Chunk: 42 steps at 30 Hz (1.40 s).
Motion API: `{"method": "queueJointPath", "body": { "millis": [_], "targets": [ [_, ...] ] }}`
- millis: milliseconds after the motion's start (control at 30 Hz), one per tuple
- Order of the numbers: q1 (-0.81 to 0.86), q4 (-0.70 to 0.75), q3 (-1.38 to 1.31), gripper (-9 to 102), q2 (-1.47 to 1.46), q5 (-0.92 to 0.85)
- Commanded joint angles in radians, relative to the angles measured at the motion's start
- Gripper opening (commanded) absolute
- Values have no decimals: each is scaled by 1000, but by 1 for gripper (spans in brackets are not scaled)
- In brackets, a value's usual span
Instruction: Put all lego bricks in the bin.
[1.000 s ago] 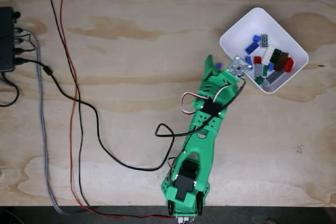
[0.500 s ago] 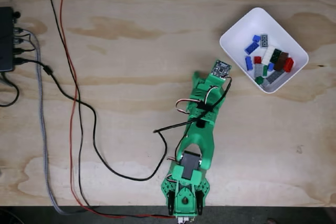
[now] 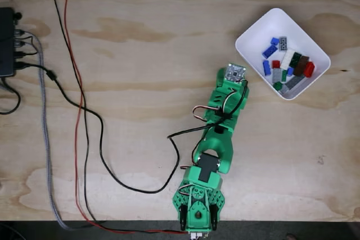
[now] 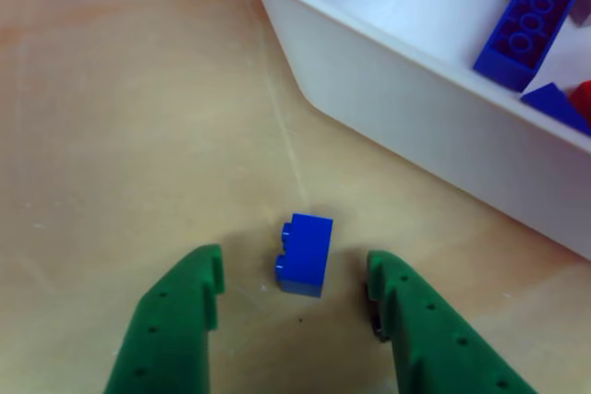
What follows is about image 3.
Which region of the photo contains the blue lego plate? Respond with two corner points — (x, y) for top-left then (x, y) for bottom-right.
(262, 60), (273, 76)
(262, 45), (278, 57)

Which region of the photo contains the white plastic bin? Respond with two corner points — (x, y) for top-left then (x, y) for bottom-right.
(235, 8), (331, 101)

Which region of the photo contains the white long lego plate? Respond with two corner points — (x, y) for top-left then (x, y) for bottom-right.
(280, 49), (298, 70)

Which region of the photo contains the grey upturned lego brick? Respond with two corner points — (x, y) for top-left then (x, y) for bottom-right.
(278, 35), (289, 53)

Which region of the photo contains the dark grey long lego plate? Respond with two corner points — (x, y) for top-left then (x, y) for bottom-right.
(283, 75), (307, 89)

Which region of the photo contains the dark green lego brick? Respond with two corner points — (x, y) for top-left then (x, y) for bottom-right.
(289, 52), (303, 68)

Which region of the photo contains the red upturned lego brick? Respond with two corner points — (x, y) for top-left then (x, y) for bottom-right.
(303, 61), (317, 79)

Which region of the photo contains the black usb hub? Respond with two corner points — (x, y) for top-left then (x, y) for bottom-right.
(0, 7), (17, 78)

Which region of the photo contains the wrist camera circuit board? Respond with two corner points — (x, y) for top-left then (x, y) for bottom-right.
(224, 62), (249, 83)

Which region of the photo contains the white red black servo cable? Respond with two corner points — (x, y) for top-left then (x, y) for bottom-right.
(192, 90), (239, 123)

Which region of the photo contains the thick black camera cable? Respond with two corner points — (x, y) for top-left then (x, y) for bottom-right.
(15, 61), (250, 194)

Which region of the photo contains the grey braided cable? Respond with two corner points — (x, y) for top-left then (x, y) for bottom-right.
(14, 29), (95, 231)

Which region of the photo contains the black looped cable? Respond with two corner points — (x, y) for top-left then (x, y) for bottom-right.
(0, 76), (22, 116)

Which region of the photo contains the thin black usb cable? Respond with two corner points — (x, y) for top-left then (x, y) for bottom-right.
(15, 36), (39, 58)

